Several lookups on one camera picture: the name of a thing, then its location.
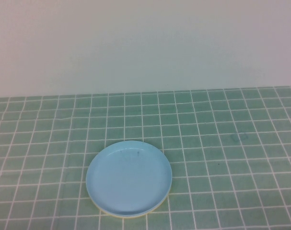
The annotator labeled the light blue round plate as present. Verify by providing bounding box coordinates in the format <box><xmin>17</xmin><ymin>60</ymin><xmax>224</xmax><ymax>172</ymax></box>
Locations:
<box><xmin>85</xmin><ymin>140</ymin><xmax>173</xmax><ymax>215</ymax></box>

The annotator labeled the yellow round plate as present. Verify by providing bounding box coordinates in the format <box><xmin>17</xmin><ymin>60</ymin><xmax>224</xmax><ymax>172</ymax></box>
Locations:
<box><xmin>91</xmin><ymin>189</ymin><xmax>169</xmax><ymax>219</ymax></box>

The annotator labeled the green checkered tablecloth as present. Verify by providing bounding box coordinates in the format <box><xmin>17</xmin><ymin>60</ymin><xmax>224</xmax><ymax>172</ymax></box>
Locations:
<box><xmin>0</xmin><ymin>86</ymin><xmax>291</xmax><ymax>230</ymax></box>

